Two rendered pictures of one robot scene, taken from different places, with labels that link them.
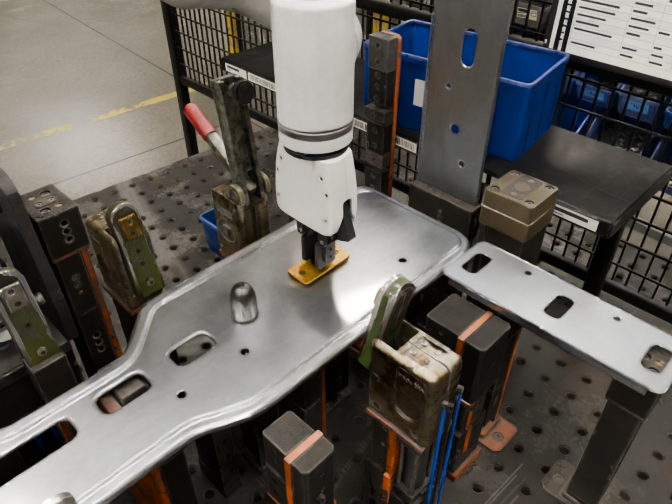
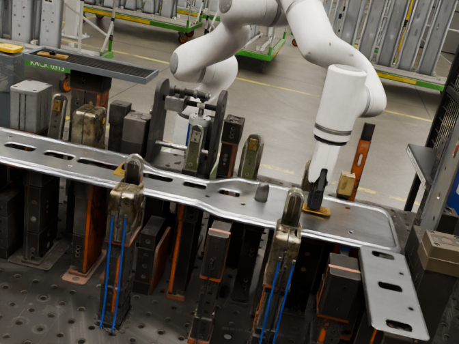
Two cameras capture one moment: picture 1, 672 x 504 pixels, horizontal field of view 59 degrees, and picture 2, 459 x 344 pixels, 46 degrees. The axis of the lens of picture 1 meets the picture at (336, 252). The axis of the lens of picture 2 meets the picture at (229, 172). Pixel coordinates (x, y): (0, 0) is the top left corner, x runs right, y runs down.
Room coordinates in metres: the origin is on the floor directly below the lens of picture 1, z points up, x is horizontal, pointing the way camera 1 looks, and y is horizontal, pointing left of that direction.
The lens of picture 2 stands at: (-0.31, -0.74, 1.55)
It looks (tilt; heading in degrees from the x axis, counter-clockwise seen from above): 23 degrees down; 50
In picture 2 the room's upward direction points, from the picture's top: 11 degrees clockwise
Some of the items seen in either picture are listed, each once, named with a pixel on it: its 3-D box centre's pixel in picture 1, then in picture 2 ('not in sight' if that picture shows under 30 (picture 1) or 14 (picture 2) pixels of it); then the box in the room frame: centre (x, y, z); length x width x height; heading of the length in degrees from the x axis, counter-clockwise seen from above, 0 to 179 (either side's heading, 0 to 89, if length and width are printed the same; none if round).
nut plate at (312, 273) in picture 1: (319, 260); (313, 206); (0.61, 0.02, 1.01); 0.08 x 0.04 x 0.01; 135
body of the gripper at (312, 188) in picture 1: (316, 176); (325, 156); (0.60, 0.02, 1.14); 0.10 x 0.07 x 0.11; 45
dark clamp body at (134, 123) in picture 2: not in sight; (132, 177); (0.39, 0.51, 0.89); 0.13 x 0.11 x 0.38; 45
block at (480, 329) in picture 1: (452, 391); (328, 319); (0.53, -0.16, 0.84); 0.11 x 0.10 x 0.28; 45
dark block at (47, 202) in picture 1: (90, 325); (222, 188); (0.58, 0.34, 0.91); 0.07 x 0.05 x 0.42; 45
